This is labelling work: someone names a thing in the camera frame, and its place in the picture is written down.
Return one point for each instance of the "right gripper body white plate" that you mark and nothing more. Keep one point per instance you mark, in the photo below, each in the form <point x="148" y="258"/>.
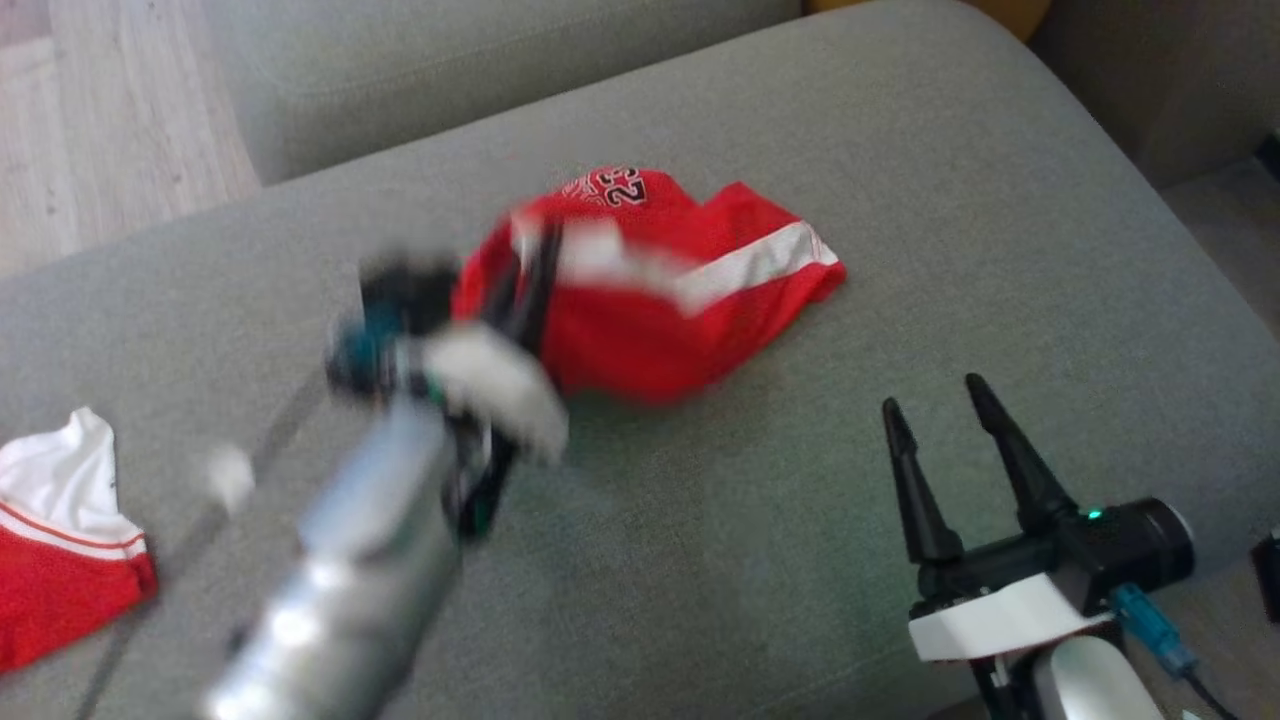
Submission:
<point x="1000" y="610"/>

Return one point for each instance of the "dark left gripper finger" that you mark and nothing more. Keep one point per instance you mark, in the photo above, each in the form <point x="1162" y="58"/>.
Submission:
<point x="545" y="285"/>
<point x="507" y="300"/>

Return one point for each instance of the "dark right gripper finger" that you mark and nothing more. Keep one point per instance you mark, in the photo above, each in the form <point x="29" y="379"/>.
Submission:
<point x="1015" y="460"/>
<point x="915" y="490"/>

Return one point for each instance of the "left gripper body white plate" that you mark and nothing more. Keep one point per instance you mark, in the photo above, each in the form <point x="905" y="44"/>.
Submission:
<point x="500" y="385"/>

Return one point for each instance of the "red shorts with number 23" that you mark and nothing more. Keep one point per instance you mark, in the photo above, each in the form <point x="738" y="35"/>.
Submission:
<point x="640" y="340"/>

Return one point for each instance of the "red white striped jersey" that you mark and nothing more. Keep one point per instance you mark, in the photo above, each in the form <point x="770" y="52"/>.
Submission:
<point x="60" y="560"/>

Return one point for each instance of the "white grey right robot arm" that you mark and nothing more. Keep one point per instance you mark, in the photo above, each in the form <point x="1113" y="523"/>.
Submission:
<point x="1095" y="685"/>

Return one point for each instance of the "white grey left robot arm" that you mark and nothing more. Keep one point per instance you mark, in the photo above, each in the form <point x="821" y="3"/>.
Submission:
<point x="350" y="580"/>

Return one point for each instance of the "large grey sofa seat cushion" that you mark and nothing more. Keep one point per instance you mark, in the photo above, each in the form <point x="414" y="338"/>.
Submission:
<point x="760" y="520"/>

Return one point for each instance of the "small grey sofa cushion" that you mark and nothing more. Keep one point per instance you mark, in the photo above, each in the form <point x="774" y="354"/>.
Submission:
<point x="450" y="70"/>

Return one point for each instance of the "small black object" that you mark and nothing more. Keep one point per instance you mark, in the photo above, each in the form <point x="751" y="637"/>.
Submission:
<point x="1268" y="575"/>

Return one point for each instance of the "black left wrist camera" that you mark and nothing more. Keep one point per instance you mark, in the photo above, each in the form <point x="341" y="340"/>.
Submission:
<point x="395" y="320"/>

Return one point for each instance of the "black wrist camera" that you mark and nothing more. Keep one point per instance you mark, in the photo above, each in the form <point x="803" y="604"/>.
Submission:
<point x="395" y="320"/>
<point x="1140" y="545"/>

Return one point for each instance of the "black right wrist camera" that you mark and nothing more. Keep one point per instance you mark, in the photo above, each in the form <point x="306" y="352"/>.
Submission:
<point x="1140" y="545"/>

